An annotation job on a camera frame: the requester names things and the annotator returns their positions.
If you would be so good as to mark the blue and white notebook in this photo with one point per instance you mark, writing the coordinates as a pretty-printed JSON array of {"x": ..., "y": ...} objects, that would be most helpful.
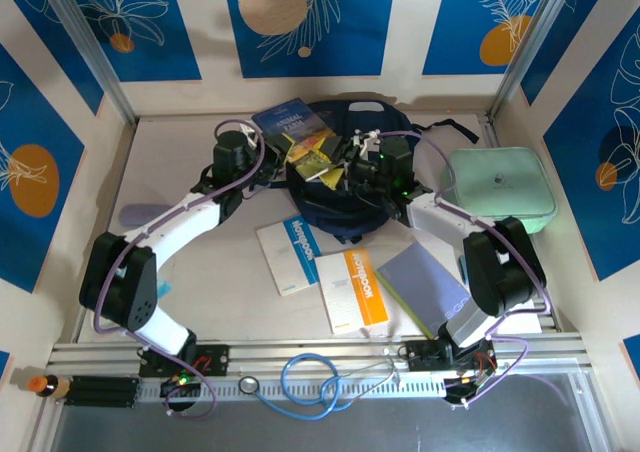
[{"x": 290, "y": 262}]

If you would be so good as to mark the black ribbed block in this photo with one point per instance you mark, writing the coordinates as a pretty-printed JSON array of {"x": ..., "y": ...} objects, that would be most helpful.
[{"x": 105, "y": 392}]

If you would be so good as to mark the blue stethoscope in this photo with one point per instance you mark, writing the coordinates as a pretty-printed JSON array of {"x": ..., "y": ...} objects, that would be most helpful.
[{"x": 248, "y": 385}]

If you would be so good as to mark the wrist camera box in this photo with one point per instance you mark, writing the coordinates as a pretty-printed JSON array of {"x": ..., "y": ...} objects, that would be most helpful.
[
  {"x": 367, "y": 144},
  {"x": 250, "y": 129}
]

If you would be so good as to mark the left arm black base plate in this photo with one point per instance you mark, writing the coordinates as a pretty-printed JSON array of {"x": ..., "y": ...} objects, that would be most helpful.
[{"x": 215, "y": 359}]

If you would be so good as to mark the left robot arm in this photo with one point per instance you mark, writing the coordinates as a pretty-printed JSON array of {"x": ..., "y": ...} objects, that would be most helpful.
[{"x": 130, "y": 292}]

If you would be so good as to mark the mint green zip case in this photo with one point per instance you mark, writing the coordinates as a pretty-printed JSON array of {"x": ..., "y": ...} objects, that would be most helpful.
[{"x": 505, "y": 197}]

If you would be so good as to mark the lilac glasses case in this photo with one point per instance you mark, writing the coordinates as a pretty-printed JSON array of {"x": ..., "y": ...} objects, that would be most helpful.
[{"x": 132, "y": 217}]

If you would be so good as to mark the orange and white notebook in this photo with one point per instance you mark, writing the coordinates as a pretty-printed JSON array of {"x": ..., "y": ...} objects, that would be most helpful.
[{"x": 350, "y": 292}]

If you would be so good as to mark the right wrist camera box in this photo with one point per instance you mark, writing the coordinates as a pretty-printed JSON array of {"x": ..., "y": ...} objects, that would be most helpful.
[{"x": 367, "y": 144}]

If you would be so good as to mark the aluminium mounting rail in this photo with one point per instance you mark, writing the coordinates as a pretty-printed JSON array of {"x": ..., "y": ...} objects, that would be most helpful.
[{"x": 310, "y": 354}]

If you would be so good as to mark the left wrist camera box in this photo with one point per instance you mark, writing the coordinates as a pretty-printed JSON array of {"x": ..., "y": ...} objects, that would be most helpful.
[{"x": 250, "y": 129}]

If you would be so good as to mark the navy blue backpack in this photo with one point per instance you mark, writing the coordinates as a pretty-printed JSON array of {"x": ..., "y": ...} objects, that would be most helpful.
[{"x": 340, "y": 217}]

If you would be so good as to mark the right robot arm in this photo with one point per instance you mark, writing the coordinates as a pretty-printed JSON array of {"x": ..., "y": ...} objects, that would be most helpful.
[{"x": 505, "y": 272}]

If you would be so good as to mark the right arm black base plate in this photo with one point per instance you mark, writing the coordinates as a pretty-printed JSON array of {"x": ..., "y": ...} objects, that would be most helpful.
[{"x": 425, "y": 357}]

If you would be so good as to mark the light blue sponge block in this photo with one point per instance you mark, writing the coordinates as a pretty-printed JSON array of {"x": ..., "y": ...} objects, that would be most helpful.
[{"x": 462, "y": 267}]

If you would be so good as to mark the lilac notebook green spine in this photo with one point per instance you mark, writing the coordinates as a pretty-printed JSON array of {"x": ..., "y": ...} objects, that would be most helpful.
[{"x": 420, "y": 282}]

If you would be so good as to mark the Animal Farm paperback book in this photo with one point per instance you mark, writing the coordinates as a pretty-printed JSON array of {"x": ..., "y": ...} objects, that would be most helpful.
[{"x": 290, "y": 122}]

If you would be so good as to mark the orange capped small bottle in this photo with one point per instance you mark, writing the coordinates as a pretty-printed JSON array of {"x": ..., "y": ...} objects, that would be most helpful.
[{"x": 37, "y": 384}]

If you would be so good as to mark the aluminium frame post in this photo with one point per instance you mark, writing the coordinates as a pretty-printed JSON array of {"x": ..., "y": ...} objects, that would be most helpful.
[
  {"x": 525, "y": 57},
  {"x": 95, "y": 57}
]

